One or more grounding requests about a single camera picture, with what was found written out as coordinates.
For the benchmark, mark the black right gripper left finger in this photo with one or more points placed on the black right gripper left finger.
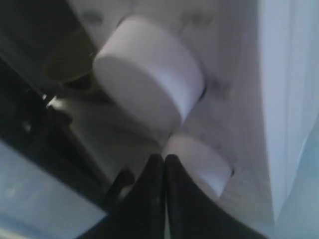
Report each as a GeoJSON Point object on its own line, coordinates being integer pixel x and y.
{"type": "Point", "coordinates": [141, 214]}

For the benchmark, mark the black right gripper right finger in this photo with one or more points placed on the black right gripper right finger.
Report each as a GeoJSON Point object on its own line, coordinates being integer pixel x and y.
{"type": "Point", "coordinates": [192, 215]}

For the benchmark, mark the black mesh microwave door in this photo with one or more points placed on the black mesh microwave door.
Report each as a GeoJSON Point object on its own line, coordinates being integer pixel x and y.
{"type": "Point", "coordinates": [49, 186]}

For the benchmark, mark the white box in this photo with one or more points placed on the white box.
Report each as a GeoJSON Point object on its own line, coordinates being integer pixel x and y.
{"type": "Point", "coordinates": [260, 60]}

